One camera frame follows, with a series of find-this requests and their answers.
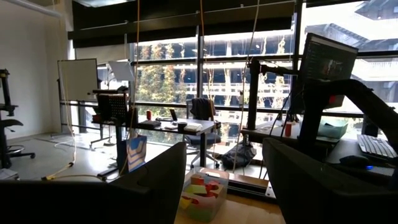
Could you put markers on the red bottle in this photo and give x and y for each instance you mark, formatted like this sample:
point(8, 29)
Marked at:
point(149, 115)

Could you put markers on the clear plastic bin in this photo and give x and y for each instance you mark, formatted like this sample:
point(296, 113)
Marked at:
point(217, 177)

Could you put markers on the black office chair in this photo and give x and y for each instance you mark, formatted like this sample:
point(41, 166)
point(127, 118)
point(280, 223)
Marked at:
point(7, 124)
point(202, 124)

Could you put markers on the white box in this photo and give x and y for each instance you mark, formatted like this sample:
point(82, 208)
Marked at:
point(192, 127)

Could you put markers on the black book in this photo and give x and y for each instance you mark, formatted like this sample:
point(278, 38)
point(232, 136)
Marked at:
point(150, 124)

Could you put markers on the black roller blind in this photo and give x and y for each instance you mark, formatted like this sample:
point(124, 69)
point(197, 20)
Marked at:
point(186, 18)

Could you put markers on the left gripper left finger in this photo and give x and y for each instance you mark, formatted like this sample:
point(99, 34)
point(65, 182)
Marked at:
point(161, 193)

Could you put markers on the window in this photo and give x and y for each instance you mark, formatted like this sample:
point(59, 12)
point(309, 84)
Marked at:
point(224, 77)

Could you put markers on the black rack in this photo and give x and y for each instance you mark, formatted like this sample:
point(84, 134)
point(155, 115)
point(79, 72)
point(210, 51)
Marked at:
point(112, 107)

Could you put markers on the white panel on stand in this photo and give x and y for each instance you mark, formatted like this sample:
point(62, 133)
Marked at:
point(77, 79)

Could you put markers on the green plastic tray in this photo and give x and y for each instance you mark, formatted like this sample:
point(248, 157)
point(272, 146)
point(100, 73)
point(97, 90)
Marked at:
point(332, 129)

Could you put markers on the black keyboard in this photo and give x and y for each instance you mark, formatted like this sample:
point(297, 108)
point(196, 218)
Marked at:
point(376, 145)

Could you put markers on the black bag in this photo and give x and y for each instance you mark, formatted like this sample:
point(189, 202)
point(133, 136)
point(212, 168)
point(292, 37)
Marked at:
point(239, 155)

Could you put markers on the red can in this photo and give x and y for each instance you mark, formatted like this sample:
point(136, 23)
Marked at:
point(288, 129)

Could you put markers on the black monitor on arm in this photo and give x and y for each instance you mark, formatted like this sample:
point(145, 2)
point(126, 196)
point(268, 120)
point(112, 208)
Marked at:
point(329, 56)

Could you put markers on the black cup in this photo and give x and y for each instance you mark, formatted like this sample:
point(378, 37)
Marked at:
point(182, 127)

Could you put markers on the black pole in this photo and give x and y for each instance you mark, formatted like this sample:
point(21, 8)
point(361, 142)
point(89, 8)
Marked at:
point(253, 93)

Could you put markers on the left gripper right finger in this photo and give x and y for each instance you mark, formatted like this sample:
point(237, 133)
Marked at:
point(304, 193)

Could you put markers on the black computer mouse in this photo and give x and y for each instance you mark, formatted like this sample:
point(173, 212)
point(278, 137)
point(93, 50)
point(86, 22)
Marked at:
point(354, 160)

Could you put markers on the black desk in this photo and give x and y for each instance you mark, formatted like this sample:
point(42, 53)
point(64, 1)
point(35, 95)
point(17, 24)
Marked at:
point(345, 149)
point(264, 132)
point(174, 126)

